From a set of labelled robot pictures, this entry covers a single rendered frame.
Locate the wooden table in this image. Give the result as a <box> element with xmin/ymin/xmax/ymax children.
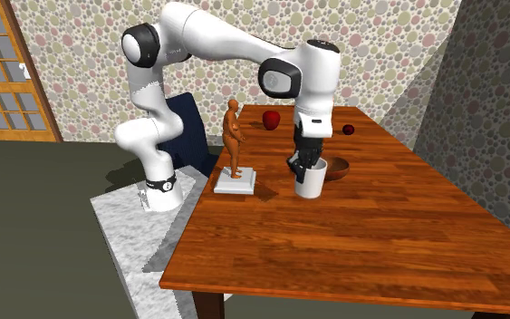
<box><xmin>159</xmin><ymin>103</ymin><xmax>510</xmax><ymax>319</ymax></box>

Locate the brown wooden bowl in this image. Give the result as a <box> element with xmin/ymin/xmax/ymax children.
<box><xmin>323</xmin><ymin>156</ymin><xmax>351</xmax><ymax>182</ymax></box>

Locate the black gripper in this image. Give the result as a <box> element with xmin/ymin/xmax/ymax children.
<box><xmin>286</xmin><ymin>124</ymin><xmax>325</xmax><ymax>185</ymax></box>

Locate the dark blue chair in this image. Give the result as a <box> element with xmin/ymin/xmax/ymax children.
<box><xmin>157</xmin><ymin>92</ymin><xmax>219</xmax><ymax>178</ymax></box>

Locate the white cup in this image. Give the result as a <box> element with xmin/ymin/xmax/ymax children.
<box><xmin>293</xmin><ymin>158</ymin><xmax>329</xmax><ymax>199</ymax></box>

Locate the grey marbled robot stand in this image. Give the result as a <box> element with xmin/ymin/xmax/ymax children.
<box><xmin>89</xmin><ymin>165</ymin><xmax>234</xmax><ymax>319</ymax></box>

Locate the orange figure on white base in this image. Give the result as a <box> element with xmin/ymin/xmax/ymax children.
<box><xmin>213</xmin><ymin>99</ymin><xmax>257</xmax><ymax>195</ymax></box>

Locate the wooden door with glass panes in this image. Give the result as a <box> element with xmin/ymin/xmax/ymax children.
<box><xmin>0</xmin><ymin>0</ymin><xmax>64</xmax><ymax>143</ymax></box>

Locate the red apple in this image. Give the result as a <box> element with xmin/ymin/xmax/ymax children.
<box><xmin>262</xmin><ymin>110</ymin><xmax>282</xmax><ymax>131</ymax></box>

